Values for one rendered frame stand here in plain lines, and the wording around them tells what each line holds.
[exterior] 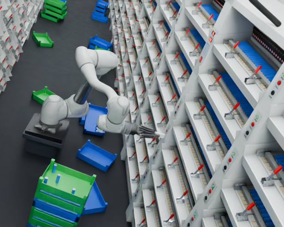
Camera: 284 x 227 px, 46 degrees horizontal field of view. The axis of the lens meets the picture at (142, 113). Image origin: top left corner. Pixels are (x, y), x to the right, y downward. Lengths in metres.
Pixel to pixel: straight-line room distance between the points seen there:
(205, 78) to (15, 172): 1.63
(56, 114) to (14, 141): 0.49
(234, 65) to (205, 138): 0.39
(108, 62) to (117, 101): 0.58
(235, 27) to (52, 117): 1.58
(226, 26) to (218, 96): 0.38
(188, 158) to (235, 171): 0.48
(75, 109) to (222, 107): 1.46
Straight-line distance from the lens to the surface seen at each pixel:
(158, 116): 2.49
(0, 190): 2.63
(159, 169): 2.27
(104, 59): 2.39
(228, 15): 1.85
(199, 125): 1.81
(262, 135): 1.35
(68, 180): 2.21
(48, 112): 2.74
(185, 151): 1.91
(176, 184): 1.96
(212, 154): 1.63
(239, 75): 1.56
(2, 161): 2.84
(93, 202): 2.68
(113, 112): 1.92
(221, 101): 1.69
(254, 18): 1.60
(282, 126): 1.27
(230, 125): 1.53
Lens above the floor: 1.94
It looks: 29 degrees down
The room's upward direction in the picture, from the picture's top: 23 degrees clockwise
